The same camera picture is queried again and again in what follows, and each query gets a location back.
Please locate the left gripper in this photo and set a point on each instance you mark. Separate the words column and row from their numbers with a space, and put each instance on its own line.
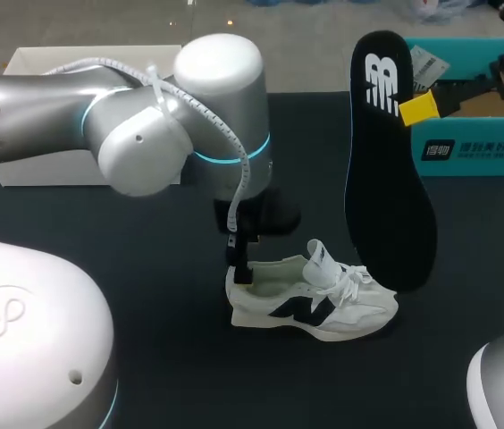
column 274, row 214

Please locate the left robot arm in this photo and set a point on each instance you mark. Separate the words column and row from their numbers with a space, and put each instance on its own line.
column 33, row 107

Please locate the white sneaker shoe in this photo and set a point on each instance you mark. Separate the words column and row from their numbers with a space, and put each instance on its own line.
column 346, row 313

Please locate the white shoebox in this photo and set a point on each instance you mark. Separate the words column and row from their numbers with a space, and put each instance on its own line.
column 46, row 167

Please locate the white paper tag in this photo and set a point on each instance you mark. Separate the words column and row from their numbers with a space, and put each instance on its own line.
column 428, row 64

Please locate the blue and black insole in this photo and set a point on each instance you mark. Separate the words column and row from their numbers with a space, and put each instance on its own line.
column 386, row 187

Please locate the teal box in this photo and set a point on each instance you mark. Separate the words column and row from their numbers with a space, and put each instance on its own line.
column 480, row 147

